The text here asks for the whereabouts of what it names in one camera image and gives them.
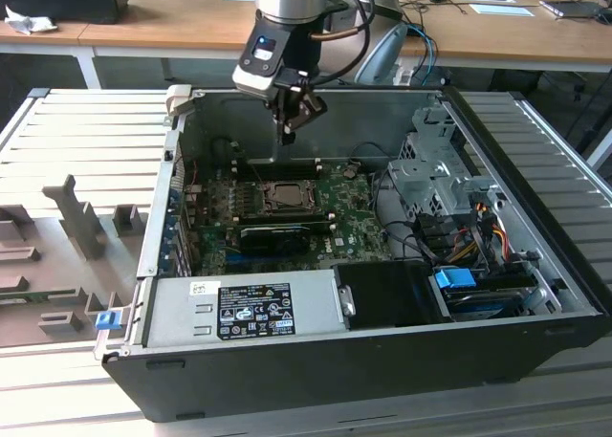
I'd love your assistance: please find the grey metal disk bay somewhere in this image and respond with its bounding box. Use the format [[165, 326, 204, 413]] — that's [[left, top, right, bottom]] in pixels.
[[385, 102, 508, 228]]

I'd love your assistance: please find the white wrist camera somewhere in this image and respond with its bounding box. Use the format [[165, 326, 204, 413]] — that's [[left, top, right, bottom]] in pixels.
[[232, 23, 293, 97]]

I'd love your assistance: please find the grey tablet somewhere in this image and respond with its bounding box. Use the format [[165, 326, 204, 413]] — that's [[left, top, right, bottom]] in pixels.
[[538, 0, 607, 21]]

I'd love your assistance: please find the thin blue cable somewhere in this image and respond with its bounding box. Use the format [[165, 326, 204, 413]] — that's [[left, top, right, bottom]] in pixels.
[[404, 23, 439, 87]]

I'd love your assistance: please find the black PC case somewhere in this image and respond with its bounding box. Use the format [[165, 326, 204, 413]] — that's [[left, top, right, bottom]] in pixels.
[[93, 85, 612, 424]]

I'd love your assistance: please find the black cable bundle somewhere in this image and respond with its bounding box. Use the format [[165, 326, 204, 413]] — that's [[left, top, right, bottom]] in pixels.
[[372, 168, 463, 269]]

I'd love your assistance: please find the pale blue teach pendant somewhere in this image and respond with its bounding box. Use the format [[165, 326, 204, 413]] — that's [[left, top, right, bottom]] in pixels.
[[353, 21, 410, 85]]

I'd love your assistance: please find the green RAM stick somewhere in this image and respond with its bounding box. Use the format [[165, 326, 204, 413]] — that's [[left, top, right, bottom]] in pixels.
[[0, 289, 77, 304]]

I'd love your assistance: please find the grey parts rack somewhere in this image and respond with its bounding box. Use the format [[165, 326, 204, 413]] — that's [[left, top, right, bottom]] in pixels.
[[0, 173, 149, 350]]

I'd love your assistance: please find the crumpled white paper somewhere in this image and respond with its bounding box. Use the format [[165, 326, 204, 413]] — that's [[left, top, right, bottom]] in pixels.
[[3, 4, 59, 36]]

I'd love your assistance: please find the grey power supply unit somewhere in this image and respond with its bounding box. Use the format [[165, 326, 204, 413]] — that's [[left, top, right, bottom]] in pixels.
[[145, 269, 345, 350]]

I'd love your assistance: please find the CPU socket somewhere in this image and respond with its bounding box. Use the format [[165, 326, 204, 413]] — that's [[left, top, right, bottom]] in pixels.
[[249, 178, 322, 217]]

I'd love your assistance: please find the blue expansion slot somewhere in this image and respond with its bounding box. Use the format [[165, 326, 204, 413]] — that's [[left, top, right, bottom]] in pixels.
[[224, 250, 269, 272]]

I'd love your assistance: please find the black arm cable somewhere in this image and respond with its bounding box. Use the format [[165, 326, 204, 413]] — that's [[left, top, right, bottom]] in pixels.
[[298, 0, 379, 87]]

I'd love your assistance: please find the blue disk carrier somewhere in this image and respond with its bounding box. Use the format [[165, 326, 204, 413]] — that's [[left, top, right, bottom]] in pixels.
[[432, 267, 478, 294]]

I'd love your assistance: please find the black camera bracket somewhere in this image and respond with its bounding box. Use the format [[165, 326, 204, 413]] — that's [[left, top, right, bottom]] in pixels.
[[295, 90, 330, 131]]

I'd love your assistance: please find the thin red wire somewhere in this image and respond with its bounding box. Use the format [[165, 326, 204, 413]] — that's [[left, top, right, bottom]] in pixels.
[[185, 161, 203, 192]]

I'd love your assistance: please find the thin black fan cable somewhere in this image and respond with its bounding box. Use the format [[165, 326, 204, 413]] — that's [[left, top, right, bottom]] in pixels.
[[352, 142, 389, 170]]

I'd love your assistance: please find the metal socket cover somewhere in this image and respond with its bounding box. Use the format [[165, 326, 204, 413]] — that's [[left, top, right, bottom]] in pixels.
[[258, 180, 320, 216]]

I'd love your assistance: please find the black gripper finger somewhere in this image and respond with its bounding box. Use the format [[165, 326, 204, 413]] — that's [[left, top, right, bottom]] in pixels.
[[275, 96, 302, 147]]

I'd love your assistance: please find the black RAM slot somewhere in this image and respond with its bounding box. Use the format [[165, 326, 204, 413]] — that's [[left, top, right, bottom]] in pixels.
[[236, 162, 320, 169], [231, 165, 322, 174], [238, 207, 331, 214], [238, 210, 335, 220], [236, 171, 320, 180], [238, 217, 332, 225], [231, 154, 322, 164]]

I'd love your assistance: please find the green motherboard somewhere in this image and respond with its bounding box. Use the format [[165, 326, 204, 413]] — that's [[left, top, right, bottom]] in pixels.
[[184, 162, 398, 278]]

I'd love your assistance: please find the pale blue sheet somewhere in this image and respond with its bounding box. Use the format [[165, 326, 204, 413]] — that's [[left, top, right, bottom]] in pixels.
[[470, 3, 537, 18]]

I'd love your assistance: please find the beige case latch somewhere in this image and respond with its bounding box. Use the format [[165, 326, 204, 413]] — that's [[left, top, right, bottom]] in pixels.
[[165, 85, 193, 118]]

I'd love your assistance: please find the black graphics card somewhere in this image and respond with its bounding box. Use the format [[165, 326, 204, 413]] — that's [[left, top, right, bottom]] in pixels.
[[237, 225, 311, 257]]

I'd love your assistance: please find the orange wire bundle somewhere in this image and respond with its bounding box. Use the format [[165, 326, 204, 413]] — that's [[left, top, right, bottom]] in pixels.
[[448, 243, 482, 264]]

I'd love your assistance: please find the yellow red wire bundle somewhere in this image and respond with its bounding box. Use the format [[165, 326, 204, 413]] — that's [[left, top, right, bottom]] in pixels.
[[492, 219, 511, 259]]

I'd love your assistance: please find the hard disk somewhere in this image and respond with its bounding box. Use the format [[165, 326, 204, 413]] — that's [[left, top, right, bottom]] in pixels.
[[437, 287, 525, 322]]

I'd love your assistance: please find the silver CPU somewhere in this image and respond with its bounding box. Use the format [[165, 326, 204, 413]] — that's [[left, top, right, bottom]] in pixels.
[[271, 183, 308, 207]]

